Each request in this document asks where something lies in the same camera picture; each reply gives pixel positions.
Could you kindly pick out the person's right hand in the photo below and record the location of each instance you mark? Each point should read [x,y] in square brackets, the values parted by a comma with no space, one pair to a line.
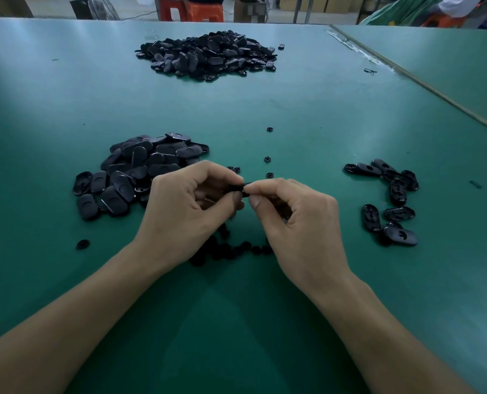
[309,242]

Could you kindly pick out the person's left hand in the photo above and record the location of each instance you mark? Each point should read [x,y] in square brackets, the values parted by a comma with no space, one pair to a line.
[178,221]

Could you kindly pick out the pile of black oval shells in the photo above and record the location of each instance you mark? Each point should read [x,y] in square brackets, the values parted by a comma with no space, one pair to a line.
[395,191]

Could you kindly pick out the person's right forearm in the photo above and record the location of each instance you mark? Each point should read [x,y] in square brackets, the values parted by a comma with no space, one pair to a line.
[395,348]

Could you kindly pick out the person's left forearm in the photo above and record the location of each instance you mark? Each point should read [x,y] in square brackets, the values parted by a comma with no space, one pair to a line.
[63,336]

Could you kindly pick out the small black plastic scrap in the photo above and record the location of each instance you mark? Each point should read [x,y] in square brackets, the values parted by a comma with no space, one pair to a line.
[370,71]

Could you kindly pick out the red plastic stool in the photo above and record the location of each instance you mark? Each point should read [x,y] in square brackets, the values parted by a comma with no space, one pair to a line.
[172,8]
[204,10]
[445,20]

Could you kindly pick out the small open cardboard box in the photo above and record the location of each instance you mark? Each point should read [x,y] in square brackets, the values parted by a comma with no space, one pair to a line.
[251,9]

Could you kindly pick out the grey floor fan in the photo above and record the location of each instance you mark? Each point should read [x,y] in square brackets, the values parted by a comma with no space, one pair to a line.
[94,7]

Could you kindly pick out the green striped bag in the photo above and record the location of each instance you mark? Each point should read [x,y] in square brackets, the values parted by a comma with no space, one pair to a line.
[403,10]

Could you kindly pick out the large brown cardboard box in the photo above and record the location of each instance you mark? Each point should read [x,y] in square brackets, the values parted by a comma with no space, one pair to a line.
[5,5]

